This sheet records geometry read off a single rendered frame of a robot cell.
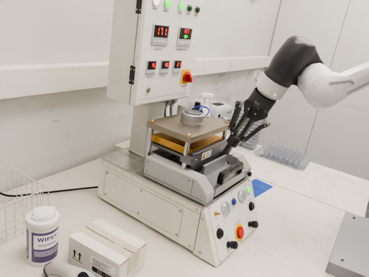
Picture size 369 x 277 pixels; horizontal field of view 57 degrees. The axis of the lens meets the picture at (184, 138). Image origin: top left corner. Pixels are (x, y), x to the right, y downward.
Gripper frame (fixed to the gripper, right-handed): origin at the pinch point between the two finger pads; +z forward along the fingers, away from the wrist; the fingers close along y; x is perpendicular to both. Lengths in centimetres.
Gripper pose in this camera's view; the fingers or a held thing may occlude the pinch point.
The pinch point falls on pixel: (230, 144)
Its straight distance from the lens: 112.0
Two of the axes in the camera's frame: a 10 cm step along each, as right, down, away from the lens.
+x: 5.6, -1.8, 8.1
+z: -4.5, 7.5, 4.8
